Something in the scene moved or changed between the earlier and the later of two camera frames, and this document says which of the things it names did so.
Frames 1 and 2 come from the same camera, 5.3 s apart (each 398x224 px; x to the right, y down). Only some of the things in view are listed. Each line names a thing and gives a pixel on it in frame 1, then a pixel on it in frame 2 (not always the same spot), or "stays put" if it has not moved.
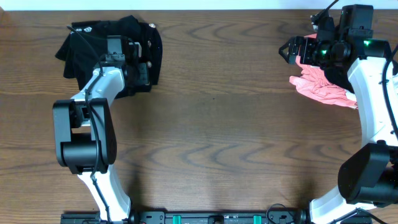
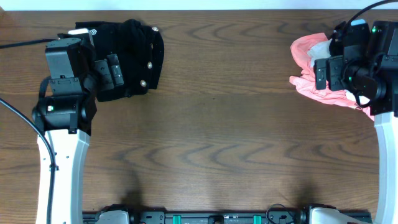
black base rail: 274,216 stays put
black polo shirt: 97,32 stays put
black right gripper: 308,44 → 335,66
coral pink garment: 313,83 stays put
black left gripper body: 137,75 → 104,79
